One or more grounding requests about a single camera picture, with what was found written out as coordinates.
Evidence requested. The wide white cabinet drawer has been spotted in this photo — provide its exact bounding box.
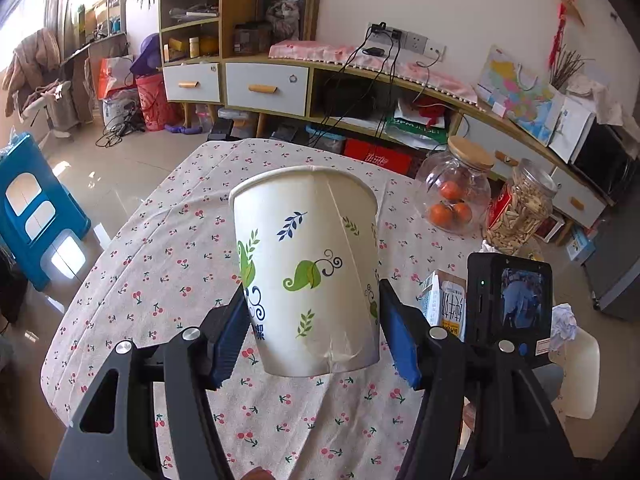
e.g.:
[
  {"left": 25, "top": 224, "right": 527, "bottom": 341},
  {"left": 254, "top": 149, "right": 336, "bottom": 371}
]
[{"left": 225, "top": 62, "right": 310, "bottom": 117}]

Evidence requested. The red cardboard box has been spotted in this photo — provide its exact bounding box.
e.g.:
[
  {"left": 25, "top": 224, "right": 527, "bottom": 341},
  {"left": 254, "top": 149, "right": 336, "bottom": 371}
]
[{"left": 344, "top": 138, "right": 413, "bottom": 176}]

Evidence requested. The grey cabinet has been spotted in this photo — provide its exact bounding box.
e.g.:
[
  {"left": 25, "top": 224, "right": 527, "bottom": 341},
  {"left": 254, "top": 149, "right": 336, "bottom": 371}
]
[{"left": 582, "top": 200, "right": 640, "bottom": 321}]

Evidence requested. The glass teapot with wooden lid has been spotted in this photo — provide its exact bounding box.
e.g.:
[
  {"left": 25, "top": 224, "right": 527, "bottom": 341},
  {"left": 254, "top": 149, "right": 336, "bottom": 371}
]
[{"left": 415, "top": 136, "right": 496, "bottom": 235}]

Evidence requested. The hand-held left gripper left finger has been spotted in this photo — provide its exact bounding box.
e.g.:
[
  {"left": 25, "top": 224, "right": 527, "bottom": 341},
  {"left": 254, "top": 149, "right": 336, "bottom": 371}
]
[{"left": 50, "top": 285, "right": 251, "bottom": 480}]

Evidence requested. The small milk carton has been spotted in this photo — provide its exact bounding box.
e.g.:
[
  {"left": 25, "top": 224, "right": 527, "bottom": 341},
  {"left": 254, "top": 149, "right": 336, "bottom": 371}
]
[{"left": 419, "top": 270, "right": 468, "bottom": 341}]

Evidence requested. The cherry-print tablecloth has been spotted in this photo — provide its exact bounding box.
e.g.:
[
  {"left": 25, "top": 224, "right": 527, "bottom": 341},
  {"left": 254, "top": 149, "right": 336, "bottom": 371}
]
[{"left": 40, "top": 139, "right": 566, "bottom": 480}]

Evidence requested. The clear plastic jar of seeds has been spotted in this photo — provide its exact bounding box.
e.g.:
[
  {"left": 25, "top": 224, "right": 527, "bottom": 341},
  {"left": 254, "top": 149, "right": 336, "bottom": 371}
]
[{"left": 482, "top": 158, "right": 558, "bottom": 256}]

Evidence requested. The red hanging decoration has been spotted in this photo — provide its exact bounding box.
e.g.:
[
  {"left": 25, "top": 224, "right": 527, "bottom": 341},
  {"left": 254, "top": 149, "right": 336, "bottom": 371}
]
[{"left": 547, "top": 0, "right": 586, "bottom": 66}]

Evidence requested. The white wall socket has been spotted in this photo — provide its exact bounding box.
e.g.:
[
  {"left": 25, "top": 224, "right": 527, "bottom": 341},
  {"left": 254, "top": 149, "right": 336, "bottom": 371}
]
[{"left": 404, "top": 31, "right": 446, "bottom": 58}]

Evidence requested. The yellow wooden shelf cabinet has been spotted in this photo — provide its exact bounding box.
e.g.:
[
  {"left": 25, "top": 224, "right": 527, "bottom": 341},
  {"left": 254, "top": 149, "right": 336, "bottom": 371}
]
[{"left": 159, "top": 0, "right": 261, "bottom": 61}]

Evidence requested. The long wooden TV cabinet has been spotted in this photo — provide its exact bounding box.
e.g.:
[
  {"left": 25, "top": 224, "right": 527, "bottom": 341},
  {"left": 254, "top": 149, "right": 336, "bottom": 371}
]
[{"left": 161, "top": 55, "right": 616, "bottom": 231}]

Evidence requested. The white paper bag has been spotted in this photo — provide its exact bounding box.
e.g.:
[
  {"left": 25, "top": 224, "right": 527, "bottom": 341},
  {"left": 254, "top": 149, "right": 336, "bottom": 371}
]
[{"left": 547, "top": 95, "right": 596, "bottom": 163}]

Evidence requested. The small blue box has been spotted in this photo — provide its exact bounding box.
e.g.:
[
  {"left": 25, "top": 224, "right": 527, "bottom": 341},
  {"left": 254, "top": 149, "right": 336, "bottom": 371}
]
[{"left": 567, "top": 225, "right": 596, "bottom": 261}]

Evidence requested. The blue plastic stool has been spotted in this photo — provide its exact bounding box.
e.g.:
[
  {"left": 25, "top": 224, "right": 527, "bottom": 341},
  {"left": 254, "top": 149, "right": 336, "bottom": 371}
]
[{"left": 0, "top": 132, "right": 92, "bottom": 292}]

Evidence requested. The small white cabinet drawer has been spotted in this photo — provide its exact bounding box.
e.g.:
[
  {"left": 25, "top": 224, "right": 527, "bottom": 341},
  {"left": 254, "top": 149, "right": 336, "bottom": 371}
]
[{"left": 162, "top": 64, "right": 222, "bottom": 104}]

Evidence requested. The red plastic basket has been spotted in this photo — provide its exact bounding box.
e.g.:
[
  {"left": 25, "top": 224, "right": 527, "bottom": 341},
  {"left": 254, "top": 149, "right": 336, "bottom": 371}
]
[{"left": 136, "top": 74, "right": 183, "bottom": 133}]

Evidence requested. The white chair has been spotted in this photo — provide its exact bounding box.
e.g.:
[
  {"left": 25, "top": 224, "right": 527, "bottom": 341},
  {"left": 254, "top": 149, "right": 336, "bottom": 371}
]
[{"left": 547, "top": 330, "right": 601, "bottom": 420}]

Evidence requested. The plain white crumpled tissue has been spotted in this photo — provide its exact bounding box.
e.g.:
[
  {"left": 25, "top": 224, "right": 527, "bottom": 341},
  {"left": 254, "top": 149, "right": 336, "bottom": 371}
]
[{"left": 547, "top": 302, "right": 581, "bottom": 353}]

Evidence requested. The map-print bag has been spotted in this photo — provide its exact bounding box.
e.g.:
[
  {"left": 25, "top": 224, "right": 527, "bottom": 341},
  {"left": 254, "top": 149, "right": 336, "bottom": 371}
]
[{"left": 475, "top": 45, "right": 563, "bottom": 146}]

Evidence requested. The pink cloth runner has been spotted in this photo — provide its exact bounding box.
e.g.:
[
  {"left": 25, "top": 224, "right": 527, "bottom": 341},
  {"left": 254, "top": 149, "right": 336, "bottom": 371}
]
[{"left": 268, "top": 39, "right": 478, "bottom": 106}]

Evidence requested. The brown clothes pile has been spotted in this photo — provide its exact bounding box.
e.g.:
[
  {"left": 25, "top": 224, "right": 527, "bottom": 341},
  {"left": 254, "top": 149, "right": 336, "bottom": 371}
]
[{"left": 2, "top": 27, "right": 63, "bottom": 121}]

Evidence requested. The white leaf-print paper cup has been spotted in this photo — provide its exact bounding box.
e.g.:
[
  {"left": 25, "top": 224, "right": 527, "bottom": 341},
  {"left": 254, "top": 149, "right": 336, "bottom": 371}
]
[{"left": 229, "top": 165, "right": 381, "bottom": 378}]

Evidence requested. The framed cat picture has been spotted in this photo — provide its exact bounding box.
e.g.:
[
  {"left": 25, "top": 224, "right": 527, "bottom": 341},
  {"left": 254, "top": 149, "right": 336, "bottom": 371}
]
[{"left": 256, "top": 0, "right": 323, "bottom": 43}]

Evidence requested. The bundle of dry twigs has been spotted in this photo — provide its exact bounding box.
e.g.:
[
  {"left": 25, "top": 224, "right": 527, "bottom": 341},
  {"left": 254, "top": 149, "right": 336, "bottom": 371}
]
[{"left": 550, "top": 45, "right": 586, "bottom": 91}]

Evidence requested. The green plastic bag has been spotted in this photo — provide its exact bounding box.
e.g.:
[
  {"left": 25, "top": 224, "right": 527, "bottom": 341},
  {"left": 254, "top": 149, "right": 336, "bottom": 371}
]
[{"left": 385, "top": 116, "right": 448, "bottom": 150}]

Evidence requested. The purple bag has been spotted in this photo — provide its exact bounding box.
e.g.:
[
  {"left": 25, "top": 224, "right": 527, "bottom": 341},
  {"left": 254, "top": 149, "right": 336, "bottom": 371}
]
[{"left": 130, "top": 34, "right": 163, "bottom": 75}]

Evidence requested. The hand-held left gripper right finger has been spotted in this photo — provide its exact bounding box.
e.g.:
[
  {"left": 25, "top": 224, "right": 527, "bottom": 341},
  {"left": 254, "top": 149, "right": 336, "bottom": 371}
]
[{"left": 378, "top": 279, "right": 576, "bottom": 480}]

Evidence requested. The orange shopping bag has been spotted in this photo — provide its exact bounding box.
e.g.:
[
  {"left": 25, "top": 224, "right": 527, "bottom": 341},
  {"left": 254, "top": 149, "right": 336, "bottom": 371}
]
[{"left": 96, "top": 55, "right": 135, "bottom": 101}]

